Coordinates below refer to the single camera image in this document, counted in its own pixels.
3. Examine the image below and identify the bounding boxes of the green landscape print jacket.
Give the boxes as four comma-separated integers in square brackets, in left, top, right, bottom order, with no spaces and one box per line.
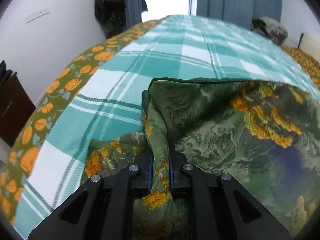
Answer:
[80,77,320,240]

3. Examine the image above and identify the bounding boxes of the pile of clothes on chair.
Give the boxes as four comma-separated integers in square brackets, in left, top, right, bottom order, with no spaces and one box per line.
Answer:
[251,16,288,46]

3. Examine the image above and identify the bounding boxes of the olive orange floral bedsheet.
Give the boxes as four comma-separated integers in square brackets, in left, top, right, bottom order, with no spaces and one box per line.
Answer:
[1,20,162,224]

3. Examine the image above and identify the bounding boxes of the dark brown wooden nightstand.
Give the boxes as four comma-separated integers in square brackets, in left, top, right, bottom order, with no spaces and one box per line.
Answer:
[1,72,35,147]

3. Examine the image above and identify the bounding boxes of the teal white plaid blanket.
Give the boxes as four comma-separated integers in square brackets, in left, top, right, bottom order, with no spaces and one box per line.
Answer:
[14,15,319,238]

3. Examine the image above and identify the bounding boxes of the dark cloth on nightstand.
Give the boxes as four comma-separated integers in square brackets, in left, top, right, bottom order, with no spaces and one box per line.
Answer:
[0,60,12,84]

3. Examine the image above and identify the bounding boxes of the olive orange floral quilt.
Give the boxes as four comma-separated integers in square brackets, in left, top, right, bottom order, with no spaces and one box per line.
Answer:
[280,46,320,88]

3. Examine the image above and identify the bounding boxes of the cream pillow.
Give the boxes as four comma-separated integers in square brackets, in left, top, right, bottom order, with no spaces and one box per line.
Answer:
[298,32,320,61]

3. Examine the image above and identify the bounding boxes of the blue curtain right panel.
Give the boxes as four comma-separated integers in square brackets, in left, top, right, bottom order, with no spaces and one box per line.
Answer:
[196,0,282,29]

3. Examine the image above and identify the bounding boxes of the blue curtain panel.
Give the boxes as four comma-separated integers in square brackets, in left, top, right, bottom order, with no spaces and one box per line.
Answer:
[196,0,282,29]
[125,0,142,29]

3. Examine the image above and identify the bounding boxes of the blue curtain left panel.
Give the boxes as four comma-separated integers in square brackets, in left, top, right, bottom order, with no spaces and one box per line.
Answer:
[125,0,142,29]

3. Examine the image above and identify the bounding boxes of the hanging coats with yellow hood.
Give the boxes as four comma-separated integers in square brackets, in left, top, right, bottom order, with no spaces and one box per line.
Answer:
[94,0,126,39]

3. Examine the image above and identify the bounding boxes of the white wall switch plate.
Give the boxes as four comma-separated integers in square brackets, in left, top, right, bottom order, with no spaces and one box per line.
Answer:
[25,8,50,24]

